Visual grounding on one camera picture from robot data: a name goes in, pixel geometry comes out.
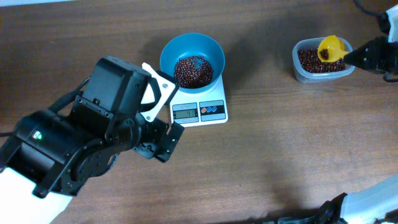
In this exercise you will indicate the yellow measuring scoop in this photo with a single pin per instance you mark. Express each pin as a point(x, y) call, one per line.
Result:
point(331, 49)

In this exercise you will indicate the white digital kitchen scale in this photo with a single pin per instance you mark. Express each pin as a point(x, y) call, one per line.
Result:
point(200, 106)

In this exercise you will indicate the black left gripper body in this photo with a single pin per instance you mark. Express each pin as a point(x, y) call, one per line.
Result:
point(161, 149)

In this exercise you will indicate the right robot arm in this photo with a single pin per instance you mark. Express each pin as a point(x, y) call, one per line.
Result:
point(377, 204)

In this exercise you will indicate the red beans in bowl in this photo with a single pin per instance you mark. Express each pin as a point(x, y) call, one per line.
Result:
point(193, 72)

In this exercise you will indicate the clear plastic container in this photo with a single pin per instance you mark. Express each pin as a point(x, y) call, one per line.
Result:
point(304, 76)

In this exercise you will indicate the blue plastic bowl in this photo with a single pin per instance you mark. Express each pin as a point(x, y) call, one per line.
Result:
point(192, 44)

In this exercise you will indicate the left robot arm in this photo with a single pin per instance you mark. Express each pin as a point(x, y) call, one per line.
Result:
point(50, 154)

